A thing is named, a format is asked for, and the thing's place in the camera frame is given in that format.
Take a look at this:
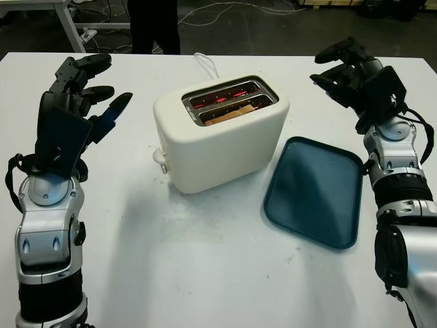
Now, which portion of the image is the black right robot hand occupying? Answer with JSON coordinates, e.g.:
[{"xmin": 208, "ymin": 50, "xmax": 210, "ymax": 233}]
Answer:
[{"xmin": 309, "ymin": 36, "xmax": 385, "ymax": 136}]

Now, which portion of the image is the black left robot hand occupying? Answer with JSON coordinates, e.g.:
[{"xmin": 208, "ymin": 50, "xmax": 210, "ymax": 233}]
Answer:
[{"xmin": 36, "ymin": 53, "xmax": 134, "ymax": 182}]

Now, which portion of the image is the brown toast slice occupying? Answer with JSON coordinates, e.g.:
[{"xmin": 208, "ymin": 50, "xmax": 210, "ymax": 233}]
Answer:
[{"xmin": 203, "ymin": 105, "xmax": 255, "ymax": 126}]

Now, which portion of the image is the person in dark trousers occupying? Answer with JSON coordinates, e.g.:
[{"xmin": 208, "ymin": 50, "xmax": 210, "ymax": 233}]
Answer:
[{"xmin": 128, "ymin": 0, "xmax": 181, "ymax": 55}]

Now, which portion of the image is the cream two-slot toaster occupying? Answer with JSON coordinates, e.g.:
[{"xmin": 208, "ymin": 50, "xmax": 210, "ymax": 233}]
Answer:
[{"xmin": 152, "ymin": 72, "xmax": 291, "ymax": 195}]

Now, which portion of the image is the wooden pallet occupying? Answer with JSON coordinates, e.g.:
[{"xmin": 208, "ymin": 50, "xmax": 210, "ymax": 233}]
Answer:
[{"xmin": 307, "ymin": 0, "xmax": 363, "ymax": 6}]

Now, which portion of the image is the black bag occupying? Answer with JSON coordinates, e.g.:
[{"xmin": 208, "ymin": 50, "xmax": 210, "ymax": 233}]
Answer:
[{"xmin": 358, "ymin": 0, "xmax": 437, "ymax": 21}]

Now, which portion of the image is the dark blue plastic tray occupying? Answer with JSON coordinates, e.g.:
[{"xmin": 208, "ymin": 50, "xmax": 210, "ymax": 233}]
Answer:
[{"xmin": 262, "ymin": 135, "xmax": 364, "ymax": 252}]

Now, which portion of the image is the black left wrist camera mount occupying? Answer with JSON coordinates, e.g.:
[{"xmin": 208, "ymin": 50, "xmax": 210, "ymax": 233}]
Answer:
[{"xmin": 33, "ymin": 105, "xmax": 94, "ymax": 177}]

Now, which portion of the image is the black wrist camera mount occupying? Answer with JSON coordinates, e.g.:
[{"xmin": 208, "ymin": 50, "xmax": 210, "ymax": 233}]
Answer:
[
  {"xmin": 361, "ymin": 66, "xmax": 409, "ymax": 118},
  {"xmin": 33, "ymin": 105, "xmax": 94, "ymax": 177}
]

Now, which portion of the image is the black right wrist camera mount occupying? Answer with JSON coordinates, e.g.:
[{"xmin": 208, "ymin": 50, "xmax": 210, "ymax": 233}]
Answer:
[{"xmin": 361, "ymin": 66, "xmax": 409, "ymax": 118}]

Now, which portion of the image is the white metal table frame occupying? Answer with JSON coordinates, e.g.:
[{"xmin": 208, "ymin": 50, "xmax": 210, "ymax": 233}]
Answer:
[{"xmin": 0, "ymin": 0, "xmax": 132, "ymax": 54}]

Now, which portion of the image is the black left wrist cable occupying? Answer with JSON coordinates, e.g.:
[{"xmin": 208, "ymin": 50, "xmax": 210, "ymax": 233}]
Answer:
[{"xmin": 4, "ymin": 153, "xmax": 35, "ymax": 213}]

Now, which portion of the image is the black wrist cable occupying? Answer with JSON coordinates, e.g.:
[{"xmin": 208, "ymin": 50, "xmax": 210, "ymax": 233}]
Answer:
[
  {"xmin": 399, "ymin": 107, "xmax": 436, "ymax": 165},
  {"xmin": 4, "ymin": 153, "xmax": 35, "ymax": 213}
]

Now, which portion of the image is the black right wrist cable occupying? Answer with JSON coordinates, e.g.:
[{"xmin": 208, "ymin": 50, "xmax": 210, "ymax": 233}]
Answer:
[{"xmin": 399, "ymin": 107, "xmax": 436, "ymax": 165}]

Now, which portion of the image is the white toaster power cord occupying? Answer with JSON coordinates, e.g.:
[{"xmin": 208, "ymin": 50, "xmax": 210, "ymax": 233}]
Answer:
[{"xmin": 193, "ymin": 51, "xmax": 219, "ymax": 80}]

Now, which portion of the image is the white floor cable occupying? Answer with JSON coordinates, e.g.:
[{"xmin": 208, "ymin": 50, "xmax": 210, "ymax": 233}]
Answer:
[{"xmin": 177, "ymin": 0, "xmax": 308, "ymax": 25}]

